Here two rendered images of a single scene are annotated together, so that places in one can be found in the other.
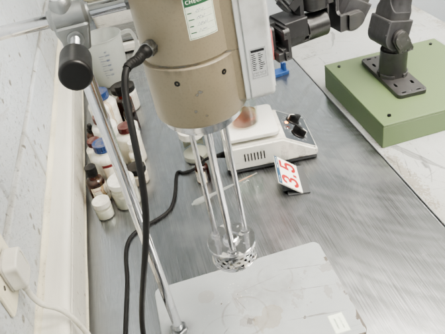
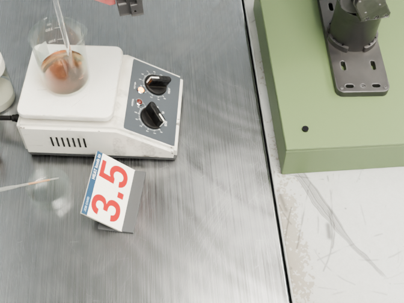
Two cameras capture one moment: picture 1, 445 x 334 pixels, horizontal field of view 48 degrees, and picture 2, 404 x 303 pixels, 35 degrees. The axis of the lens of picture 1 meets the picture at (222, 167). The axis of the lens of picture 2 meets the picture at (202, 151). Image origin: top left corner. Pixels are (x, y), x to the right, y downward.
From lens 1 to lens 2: 0.47 m
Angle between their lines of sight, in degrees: 19
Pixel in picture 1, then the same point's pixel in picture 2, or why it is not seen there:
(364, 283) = not seen: outside the picture
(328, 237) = not seen: outside the picture
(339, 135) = (228, 124)
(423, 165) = (326, 231)
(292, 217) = (85, 275)
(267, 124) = (98, 97)
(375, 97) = (302, 80)
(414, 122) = (341, 151)
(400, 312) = not seen: outside the picture
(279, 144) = (110, 135)
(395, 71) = (351, 41)
